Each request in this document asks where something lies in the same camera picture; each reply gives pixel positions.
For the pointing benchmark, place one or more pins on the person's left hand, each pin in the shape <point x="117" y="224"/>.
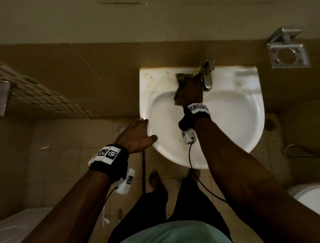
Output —
<point x="136" y="136"/>

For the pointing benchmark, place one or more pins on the person's right hand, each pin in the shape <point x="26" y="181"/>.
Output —
<point x="191" y="91"/>

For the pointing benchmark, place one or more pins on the grey cleaning cloth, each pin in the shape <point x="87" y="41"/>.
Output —
<point x="183" y="77"/>

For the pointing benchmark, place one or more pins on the white wash basin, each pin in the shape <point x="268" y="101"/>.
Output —
<point x="232" y="117"/>

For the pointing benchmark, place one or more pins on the person's left forearm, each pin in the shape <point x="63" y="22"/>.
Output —
<point x="72" y="212"/>

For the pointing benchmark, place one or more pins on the chrome basin tap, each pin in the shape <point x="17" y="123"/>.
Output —
<point x="207" y="72"/>

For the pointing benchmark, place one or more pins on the person's left foot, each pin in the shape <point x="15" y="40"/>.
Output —
<point x="155" y="180"/>

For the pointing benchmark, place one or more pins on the person's foot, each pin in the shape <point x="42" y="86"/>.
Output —
<point x="155" y="180"/>
<point x="194" y="175"/>

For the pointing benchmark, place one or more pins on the person's right foot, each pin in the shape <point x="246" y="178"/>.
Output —
<point x="194" y="175"/>

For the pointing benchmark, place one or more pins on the round perforated floor drain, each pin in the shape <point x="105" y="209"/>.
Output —
<point x="122" y="129"/>

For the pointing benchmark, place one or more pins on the black right wrist band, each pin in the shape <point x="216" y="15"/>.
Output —
<point x="196" y="114"/>

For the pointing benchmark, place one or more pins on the black wrist band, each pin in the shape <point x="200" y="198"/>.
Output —
<point x="111" y="160"/>
<point x="196" y="114"/>

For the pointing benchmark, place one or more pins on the black left wrist band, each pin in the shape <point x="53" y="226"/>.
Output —
<point x="111" y="160"/>

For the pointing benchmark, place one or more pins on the small tan floor object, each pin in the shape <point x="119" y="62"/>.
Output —
<point x="120" y="215"/>

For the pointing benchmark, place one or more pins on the dark round floor drain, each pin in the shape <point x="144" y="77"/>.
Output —
<point x="270" y="124"/>

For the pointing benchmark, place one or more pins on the black trousers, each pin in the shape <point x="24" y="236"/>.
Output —
<point x="197" y="200"/>

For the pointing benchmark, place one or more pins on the pale floor scrap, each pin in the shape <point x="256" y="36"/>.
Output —
<point x="44" y="147"/>

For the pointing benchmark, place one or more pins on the teal shirt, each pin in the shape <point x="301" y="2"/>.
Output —
<point x="175" y="234"/>

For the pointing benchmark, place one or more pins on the white plastic appliance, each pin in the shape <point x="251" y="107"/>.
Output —
<point x="22" y="225"/>

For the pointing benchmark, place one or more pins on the white toilet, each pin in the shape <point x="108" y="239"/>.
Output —
<point x="307" y="197"/>

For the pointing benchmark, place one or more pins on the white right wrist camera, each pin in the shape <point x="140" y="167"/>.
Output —
<point x="188" y="136"/>

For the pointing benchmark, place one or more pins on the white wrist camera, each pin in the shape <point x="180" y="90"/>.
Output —
<point x="126" y="182"/>
<point x="188" y="136"/>

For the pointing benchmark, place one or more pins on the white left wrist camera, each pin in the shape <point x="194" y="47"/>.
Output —
<point x="126" y="182"/>

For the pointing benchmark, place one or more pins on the chrome wall tap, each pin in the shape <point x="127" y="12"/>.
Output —
<point x="4" y="97"/>

